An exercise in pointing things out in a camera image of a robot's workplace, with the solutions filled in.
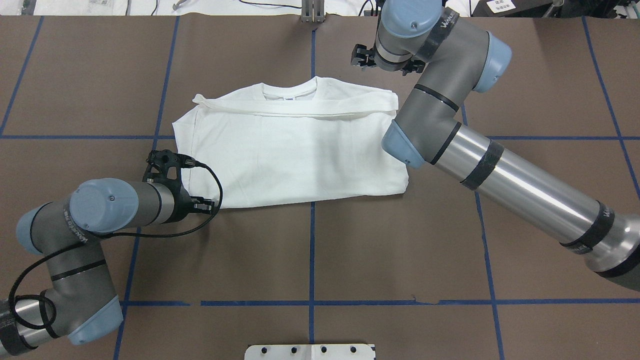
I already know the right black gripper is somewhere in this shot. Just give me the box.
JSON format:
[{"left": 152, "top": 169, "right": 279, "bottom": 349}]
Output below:
[{"left": 350, "top": 44, "right": 426, "bottom": 76}]

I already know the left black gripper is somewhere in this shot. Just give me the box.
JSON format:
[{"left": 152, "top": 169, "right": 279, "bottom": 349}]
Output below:
[{"left": 160, "top": 182, "right": 215, "bottom": 223}]

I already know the white printed t-shirt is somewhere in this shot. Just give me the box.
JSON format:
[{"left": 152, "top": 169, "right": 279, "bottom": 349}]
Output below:
[{"left": 173, "top": 77, "right": 409, "bottom": 208}]

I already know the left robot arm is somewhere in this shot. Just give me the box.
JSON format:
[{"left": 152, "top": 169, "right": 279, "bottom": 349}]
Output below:
[{"left": 1, "top": 178, "right": 221, "bottom": 359}]

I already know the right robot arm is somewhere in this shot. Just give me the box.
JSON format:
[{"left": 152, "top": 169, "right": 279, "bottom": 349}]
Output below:
[{"left": 350, "top": 0, "right": 640, "bottom": 291}]

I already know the black labelled box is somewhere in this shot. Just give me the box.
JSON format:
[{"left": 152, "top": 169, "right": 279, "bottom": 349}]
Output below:
[{"left": 471, "top": 0, "right": 553, "bottom": 18}]

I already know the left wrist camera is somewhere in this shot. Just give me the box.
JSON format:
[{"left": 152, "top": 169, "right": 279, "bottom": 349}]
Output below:
[{"left": 142, "top": 149, "right": 205, "bottom": 183}]

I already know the aluminium frame post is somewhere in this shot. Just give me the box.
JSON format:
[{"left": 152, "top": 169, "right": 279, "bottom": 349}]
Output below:
[{"left": 301, "top": 0, "right": 326, "bottom": 24}]

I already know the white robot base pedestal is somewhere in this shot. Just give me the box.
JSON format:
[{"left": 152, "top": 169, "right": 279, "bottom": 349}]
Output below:
[{"left": 244, "top": 343, "right": 377, "bottom": 360}]

